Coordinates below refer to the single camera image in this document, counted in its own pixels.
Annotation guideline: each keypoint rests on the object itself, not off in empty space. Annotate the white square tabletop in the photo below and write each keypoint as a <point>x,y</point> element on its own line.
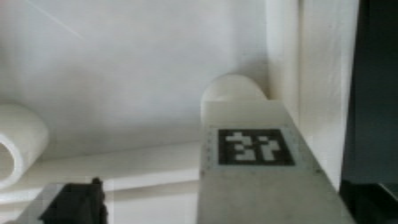
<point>109,60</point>

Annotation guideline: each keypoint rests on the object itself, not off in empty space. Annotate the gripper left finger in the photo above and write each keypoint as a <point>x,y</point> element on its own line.
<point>68,204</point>

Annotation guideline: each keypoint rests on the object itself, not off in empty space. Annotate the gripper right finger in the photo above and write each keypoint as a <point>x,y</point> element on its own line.
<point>372,202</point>

